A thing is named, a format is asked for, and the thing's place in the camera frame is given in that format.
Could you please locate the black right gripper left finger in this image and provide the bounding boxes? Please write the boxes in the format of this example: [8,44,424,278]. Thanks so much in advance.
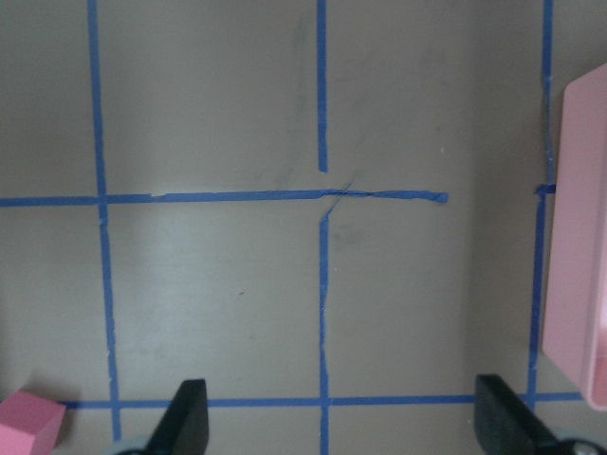
[145,379,210,455]

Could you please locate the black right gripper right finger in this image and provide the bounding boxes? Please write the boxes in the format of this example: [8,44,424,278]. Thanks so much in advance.
[474,374,569,455]

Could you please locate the pink foam cube centre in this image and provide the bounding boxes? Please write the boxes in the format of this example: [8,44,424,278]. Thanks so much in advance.
[1,391,66,455]

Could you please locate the pink plastic bin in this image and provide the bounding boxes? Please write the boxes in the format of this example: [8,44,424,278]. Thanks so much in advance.
[543,65,606,411]

